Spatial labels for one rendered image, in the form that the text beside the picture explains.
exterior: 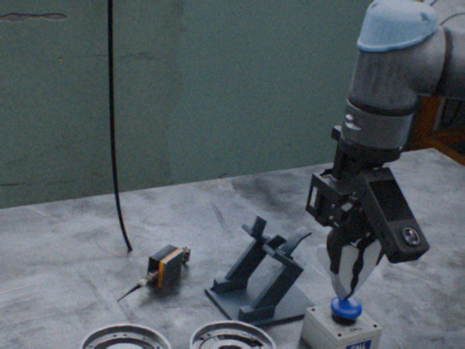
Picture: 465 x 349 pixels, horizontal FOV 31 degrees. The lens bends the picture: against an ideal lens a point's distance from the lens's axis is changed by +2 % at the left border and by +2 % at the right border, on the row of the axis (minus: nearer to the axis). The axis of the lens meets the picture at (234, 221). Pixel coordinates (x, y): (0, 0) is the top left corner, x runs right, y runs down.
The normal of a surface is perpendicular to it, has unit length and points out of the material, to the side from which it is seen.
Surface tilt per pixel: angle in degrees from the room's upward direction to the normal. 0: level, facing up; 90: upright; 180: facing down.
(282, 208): 0
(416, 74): 94
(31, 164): 90
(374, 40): 87
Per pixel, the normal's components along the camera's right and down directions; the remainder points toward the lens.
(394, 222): 0.40, -0.51
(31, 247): 0.13, -0.87
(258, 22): 0.50, 0.47
